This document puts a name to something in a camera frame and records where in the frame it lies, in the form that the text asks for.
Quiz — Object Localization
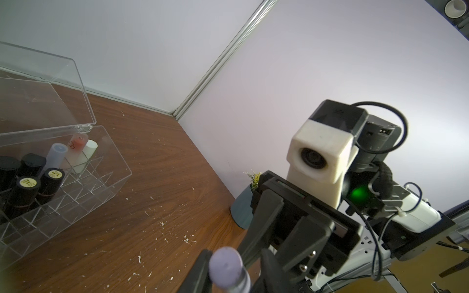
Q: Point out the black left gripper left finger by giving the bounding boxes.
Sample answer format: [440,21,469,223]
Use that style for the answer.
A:
[177,249,213,293]

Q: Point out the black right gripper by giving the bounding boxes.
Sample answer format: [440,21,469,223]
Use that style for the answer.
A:
[237,171,363,276]

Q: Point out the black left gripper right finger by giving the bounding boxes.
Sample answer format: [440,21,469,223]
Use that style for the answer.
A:
[256,249,298,293]

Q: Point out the lavender lip balm tube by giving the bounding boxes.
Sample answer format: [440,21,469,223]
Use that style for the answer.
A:
[208,247,252,293]
[40,143,68,175]

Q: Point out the white lip balm tube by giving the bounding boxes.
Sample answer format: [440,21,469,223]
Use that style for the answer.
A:
[72,140,98,175]

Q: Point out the red capped lip balm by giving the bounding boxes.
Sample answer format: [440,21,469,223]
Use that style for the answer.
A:
[65,133,89,172]

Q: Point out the black gold lipstick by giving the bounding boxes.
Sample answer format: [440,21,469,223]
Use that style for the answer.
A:
[36,168,65,205]
[3,176,41,220]

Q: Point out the black silver lipstick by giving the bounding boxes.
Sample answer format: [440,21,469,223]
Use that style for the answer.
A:
[1,156,21,195]
[17,153,46,177]

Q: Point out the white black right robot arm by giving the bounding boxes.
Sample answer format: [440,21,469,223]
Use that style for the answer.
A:
[238,108,456,281]

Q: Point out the clear acrylic lipstick organizer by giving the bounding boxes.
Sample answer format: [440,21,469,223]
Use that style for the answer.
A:
[1,42,131,269]

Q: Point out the green potted plant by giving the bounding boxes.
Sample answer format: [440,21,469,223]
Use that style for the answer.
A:
[230,172,262,230]

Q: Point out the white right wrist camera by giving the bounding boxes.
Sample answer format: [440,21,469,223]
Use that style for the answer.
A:
[287,100,369,209]

